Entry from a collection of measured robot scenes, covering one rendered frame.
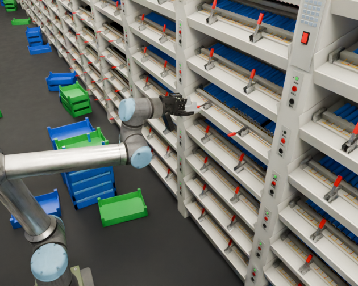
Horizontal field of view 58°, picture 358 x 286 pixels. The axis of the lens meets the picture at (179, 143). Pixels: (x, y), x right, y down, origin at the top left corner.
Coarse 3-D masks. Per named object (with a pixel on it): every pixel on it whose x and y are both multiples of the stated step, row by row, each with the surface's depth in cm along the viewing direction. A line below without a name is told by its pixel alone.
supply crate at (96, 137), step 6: (90, 132) 219; (96, 132) 221; (54, 138) 208; (66, 138) 213; (72, 138) 215; (78, 138) 217; (84, 138) 219; (90, 138) 221; (96, 138) 222; (102, 138) 220; (60, 144) 212; (66, 144) 215; (72, 144) 216; (78, 144) 216; (84, 144) 216; (90, 144) 216; (96, 144) 216; (108, 144) 207
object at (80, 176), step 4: (100, 168) 213; (104, 168) 215; (108, 168) 217; (112, 168) 218; (84, 172) 209; (88, 172) 210; (92, 172) 212; (96, 172) 214; (100, 172) 215; (104, 172) 217; (68, 176) 205; (72, 176) 206; (76, 176) 208; (80, 176) 209; (84, 176) 211; (88, 176) 212; (68, 180) 206; (72, 180) 208; (76, 180) 209
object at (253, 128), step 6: (198, 90) 160; (198, 96) 159; (204, 96) 157; (210, 96) 154; (216, 102) 150; (222, 108) 146; (228, 108) 144; (222, 114) 145; (228, 114) 144; (234, 114) 141; (240, 120) 137; (246, 120) 136; (246, 126) 135; (252, 126) 132; (252, 132) 132; (258, 132) 129; (264, 138) 127; (270, 138) 125; (264, 144) 126; (270, 144) 124
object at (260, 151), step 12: (192, 84) 162; (204, 84) 166; (192, 96) 162; (216, 108) 151; (216, 120) 145; (228, 120) 142; (228, 132) 140; (240, 144) 136; (252, 144) 129; (264, 156) 123
